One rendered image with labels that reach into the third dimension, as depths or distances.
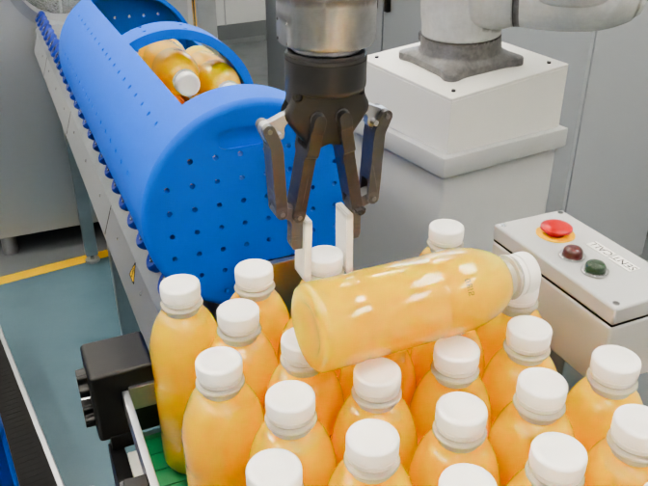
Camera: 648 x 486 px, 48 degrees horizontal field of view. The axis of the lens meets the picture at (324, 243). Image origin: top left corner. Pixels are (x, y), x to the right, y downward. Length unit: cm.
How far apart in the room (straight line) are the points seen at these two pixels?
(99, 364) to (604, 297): 53
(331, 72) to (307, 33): 4
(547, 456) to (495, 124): 95
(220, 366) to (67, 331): 214
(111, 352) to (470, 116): 80
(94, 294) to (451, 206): 179
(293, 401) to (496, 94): 93
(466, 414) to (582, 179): 211
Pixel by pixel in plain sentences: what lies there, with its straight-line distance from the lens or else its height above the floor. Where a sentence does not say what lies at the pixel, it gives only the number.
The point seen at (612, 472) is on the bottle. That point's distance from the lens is 61.
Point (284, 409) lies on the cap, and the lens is 57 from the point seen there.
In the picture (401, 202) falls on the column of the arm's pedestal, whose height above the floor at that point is 86.
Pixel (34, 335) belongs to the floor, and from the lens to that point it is 276.
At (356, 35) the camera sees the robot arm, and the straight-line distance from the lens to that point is 65.
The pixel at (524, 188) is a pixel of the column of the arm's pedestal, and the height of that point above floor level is 88.
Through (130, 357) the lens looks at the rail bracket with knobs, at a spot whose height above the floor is 100.
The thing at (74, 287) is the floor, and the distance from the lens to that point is 298.
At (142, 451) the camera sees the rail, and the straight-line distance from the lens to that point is 76.
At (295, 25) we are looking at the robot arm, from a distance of 65.
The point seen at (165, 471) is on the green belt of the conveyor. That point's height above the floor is 90.
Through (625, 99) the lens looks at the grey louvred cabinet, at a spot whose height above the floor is 75.
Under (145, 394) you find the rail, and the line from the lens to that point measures 84.
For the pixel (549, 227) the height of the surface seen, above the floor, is 111.
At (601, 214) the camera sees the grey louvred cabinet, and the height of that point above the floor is 33.
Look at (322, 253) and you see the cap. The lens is 77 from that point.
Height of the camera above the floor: 149
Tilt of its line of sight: 28 degrees down
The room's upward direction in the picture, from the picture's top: straight up
